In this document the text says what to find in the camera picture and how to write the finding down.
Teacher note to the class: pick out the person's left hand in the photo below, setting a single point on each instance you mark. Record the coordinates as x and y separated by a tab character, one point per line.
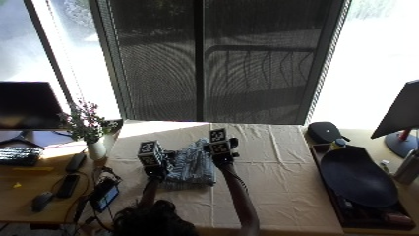
157	171

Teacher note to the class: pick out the person's right hand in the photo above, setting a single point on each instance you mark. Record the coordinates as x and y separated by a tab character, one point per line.
225	158

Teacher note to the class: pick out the white marker cube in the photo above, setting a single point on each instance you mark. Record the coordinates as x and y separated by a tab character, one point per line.
151	153
220	141

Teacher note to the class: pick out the white tablecloth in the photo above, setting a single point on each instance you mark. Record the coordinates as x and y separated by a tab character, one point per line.
280	183

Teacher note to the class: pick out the white vase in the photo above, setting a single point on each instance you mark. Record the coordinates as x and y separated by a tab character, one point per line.
96	150

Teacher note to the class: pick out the device with blue screen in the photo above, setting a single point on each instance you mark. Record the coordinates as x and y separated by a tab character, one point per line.
104	195

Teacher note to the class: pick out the black pouch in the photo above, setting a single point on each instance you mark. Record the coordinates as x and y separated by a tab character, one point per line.
323	131

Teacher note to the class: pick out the black remote control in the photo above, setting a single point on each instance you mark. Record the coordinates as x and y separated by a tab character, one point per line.
76	162

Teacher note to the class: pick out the pink flowering plant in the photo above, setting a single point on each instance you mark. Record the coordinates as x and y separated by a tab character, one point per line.
85	121

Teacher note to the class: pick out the black phone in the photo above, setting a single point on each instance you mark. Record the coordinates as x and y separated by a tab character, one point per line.
68	186

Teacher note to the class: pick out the dark window blind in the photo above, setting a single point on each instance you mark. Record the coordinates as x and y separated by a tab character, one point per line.
218	65

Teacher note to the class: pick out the dark blue oval plate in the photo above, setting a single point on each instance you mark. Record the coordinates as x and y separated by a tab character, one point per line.
358	177

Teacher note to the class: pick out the yellow pencil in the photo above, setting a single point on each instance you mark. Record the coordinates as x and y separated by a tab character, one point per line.
32	169

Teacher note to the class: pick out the grey computer mouse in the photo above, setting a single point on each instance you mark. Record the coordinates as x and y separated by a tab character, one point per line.
41	201

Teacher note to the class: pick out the black keyboard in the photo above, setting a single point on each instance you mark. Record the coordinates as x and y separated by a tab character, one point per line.
18	155

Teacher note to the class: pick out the small clear item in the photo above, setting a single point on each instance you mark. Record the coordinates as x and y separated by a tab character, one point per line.
385	165

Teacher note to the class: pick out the small yellow piece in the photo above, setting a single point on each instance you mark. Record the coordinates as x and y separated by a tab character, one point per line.
16	185

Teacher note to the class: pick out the black computer monitor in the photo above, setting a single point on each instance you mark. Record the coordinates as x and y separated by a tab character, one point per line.
25	105

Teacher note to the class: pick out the dark monitor with blue stand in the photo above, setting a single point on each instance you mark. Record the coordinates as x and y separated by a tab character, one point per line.
399	114

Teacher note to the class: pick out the silver metal bottle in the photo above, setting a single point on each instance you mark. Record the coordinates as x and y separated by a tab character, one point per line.
407	168

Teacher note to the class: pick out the dark wooden tray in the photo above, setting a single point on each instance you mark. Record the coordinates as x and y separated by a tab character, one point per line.
406	220

